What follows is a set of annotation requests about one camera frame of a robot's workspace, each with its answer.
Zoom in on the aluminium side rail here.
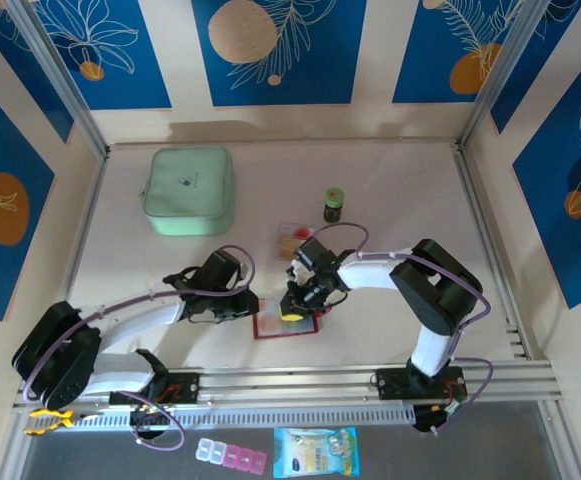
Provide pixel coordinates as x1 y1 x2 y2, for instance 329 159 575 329
42 149 111 372
452 142 546 362

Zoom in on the green lidded dark bottle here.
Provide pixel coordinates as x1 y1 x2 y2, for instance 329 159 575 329
323 187 345 224

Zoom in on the red card holder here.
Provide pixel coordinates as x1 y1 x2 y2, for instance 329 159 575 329
252 298 332 341

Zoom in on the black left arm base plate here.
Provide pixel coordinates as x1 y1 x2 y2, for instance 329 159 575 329
108 372 201 405

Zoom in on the pink credit card red circle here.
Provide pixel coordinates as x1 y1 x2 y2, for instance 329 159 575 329
279 222 316 241
258 309 284 335

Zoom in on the aluminium corner post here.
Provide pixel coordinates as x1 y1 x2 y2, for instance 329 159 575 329
457 0 564 151
7 0 110 157

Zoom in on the mint green medicine bag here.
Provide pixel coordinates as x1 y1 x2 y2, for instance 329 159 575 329
141 146 236 237

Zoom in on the blue snack packet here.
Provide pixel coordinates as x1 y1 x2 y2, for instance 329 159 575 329
272 426 360 479

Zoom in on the gold credit card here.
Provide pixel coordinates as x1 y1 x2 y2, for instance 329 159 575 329
278 237 307 260

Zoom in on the grey slotted cable duct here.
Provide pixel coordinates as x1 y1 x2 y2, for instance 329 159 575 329
69 405 417 430

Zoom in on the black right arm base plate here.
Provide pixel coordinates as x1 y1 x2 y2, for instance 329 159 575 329
375 367 466 401

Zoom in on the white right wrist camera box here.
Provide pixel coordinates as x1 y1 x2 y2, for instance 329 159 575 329
289 259 312 284

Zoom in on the clear pink pill organizer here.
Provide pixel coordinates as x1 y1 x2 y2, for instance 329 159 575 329
194 437 269 475

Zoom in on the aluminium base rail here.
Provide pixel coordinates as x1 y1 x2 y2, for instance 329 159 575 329
12 360 564 412

